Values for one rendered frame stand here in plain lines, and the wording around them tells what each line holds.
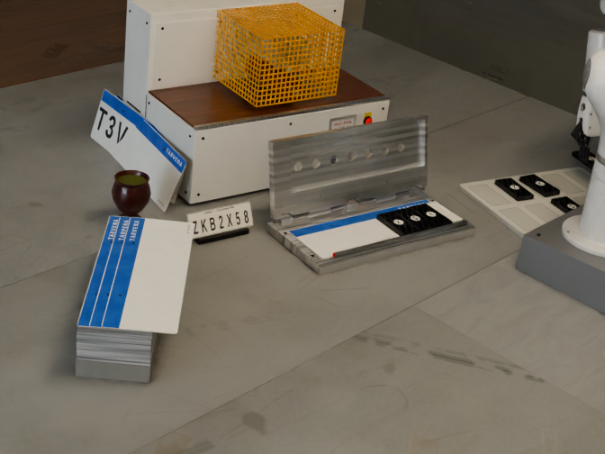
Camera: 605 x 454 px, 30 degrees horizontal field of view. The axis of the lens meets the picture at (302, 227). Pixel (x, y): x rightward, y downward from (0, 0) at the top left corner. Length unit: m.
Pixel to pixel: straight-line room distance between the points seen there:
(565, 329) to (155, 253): 0.84
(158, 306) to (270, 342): 0.25
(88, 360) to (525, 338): 0.87
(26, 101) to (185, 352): 1.19
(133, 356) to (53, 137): 1.02
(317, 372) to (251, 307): 0.23
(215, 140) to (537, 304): 0.79
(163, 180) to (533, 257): 0.84
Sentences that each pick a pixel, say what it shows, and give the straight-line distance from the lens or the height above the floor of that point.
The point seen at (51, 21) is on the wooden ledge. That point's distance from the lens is 3.70.
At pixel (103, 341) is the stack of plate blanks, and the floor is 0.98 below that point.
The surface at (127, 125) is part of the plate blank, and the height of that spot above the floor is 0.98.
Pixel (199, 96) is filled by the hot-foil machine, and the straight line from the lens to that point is 2.67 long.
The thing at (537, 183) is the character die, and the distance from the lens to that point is 2.91.
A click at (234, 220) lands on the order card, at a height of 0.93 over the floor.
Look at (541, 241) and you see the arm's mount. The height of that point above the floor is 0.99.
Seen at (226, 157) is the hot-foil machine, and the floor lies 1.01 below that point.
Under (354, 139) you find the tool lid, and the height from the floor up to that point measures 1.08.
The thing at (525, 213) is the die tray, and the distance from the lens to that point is 2.77.
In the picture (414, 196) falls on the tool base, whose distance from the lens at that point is 2.72.
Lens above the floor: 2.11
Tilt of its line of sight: 28 degrees down
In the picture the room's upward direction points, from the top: 8 degrees clockwise
